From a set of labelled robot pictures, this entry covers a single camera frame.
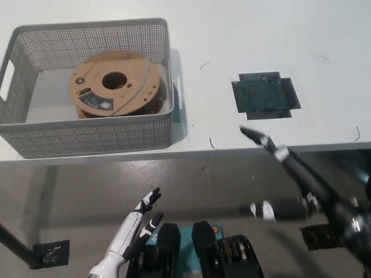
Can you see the black and white right hand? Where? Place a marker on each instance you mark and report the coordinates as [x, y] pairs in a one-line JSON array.
[[313, 182]]

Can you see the white and black left hand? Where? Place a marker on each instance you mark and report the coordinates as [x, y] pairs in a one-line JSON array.
[[130, 231]]

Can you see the cardboard filament spool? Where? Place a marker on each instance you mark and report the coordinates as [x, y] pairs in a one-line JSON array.
[[95, 95]]

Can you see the dark table leg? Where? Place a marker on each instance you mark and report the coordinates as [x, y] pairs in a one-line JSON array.
[[358, 166]]

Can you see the black and teal robot body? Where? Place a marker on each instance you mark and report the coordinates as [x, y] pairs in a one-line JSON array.
[[208, 249]]

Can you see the grey table leg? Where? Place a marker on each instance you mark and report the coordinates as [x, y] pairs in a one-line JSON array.
[[49, 197]]

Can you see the black tape patch on table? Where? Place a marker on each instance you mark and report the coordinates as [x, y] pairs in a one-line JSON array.
[[261, 95]]

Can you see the grey perforated basket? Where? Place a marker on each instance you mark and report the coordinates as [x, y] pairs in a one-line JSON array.
[[87, 139]]

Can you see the black diagonal frame leg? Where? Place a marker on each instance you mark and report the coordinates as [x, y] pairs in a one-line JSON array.
[[14, 240]]

